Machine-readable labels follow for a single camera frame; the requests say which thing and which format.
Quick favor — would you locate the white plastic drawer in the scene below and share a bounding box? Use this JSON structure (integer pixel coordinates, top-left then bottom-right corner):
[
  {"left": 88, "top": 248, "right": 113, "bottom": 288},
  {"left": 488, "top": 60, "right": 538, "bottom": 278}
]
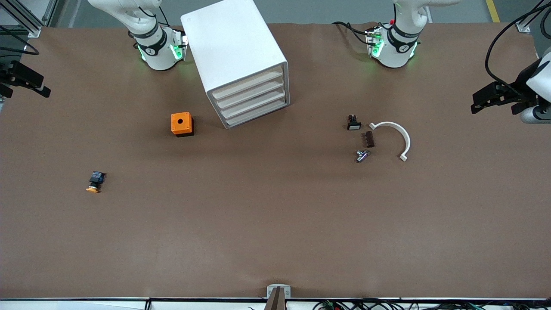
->
[
  {"left": 216, "top": 80, "right": 285, "bottom": 109},
  {"left": 212, "top": 69, "right": 285, "bottom": 100},
  {"left": 224, "top": 99, "right": 288, "bottom": 128},
  {"left": 220, "top": 90, "right": 286, "bottom": 118}
]

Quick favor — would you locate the orange cap push button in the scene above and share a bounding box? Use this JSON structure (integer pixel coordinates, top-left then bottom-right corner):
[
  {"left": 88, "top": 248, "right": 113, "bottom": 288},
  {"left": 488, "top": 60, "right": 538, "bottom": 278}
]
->
[{"left": 86, "top": 171, "right": 106, "bottom": 193}]

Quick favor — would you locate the white drawer cabinet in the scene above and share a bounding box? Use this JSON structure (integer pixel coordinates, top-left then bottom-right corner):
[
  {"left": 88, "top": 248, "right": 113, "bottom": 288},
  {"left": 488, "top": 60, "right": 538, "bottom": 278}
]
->
[{"left": 180, "top": 0, "right": 290, "bottom": 130}]

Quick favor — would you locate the white curved plastic clamp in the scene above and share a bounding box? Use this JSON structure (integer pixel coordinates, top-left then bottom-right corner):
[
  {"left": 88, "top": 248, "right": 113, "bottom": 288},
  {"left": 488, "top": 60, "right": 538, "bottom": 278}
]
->
[{"left": 369, "top": 121, "right": 412, "bottom": 162}]

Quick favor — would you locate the orange box with hole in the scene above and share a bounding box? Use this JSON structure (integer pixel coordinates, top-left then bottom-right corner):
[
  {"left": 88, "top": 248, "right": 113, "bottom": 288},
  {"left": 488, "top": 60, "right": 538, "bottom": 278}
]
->
[{"left": 171, "top": 112, "right": 195, "bottom": 137}]

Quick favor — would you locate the black left camera bracket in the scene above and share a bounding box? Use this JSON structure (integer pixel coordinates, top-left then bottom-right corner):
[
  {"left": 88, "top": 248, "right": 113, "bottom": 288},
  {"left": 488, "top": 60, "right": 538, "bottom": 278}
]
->
[{"left": 511, "top": 101, "right": 539, "bottom": 115}]

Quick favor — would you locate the grey aluminium frame profile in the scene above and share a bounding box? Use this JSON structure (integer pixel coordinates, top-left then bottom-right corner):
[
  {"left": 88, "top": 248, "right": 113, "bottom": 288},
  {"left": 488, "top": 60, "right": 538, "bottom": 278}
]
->
[
  {"left": 0, "top": 0, "right": 59, "bottom": 38},
  {"left": 516, "top": 0, "right": 551, "bottom": 34}
]

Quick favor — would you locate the black arm base cable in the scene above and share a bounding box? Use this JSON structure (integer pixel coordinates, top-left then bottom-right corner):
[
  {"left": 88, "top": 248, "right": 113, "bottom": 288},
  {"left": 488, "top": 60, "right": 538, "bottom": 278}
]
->
[{"left": 331, "top": 21, "right": 379, "bottom": 46}]

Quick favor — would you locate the white table edge rail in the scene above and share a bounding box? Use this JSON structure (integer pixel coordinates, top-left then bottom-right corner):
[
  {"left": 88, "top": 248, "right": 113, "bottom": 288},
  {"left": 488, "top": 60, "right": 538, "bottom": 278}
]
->
[{"left": 0, "top": 298, "right": 551, "bottom": 310}]

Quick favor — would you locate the black cable bundle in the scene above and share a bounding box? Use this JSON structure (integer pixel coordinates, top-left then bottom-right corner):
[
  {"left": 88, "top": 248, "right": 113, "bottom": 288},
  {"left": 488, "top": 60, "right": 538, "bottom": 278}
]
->
[{"left": 312, "top": 298, "right": 551, "bottom": 310}]

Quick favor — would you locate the grey metal table bracket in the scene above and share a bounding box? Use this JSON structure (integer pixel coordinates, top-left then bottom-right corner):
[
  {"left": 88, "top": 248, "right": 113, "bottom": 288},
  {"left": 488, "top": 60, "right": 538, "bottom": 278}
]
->
[{"left": 266, "top": 284, "right": 291, "bottom": 299}]

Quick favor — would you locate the brown post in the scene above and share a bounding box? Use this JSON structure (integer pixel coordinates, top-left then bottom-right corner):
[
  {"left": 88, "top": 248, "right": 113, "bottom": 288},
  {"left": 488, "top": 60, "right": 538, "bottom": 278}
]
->
[{"left": 263, "top": 288, "right": 286, "bottom": 310}]

